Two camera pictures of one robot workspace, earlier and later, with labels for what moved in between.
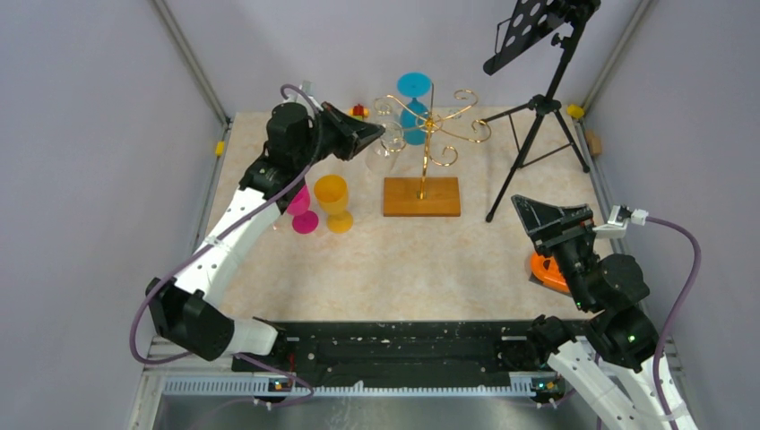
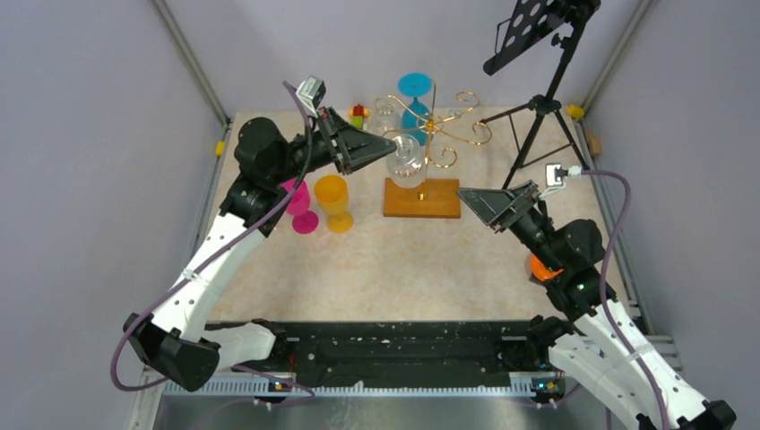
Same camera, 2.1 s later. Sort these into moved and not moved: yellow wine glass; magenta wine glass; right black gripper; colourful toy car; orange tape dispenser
Moved: right black gripper
Not moved: colourful toy car; yellow wine glass; magenta wine glass; orange tape dispenser
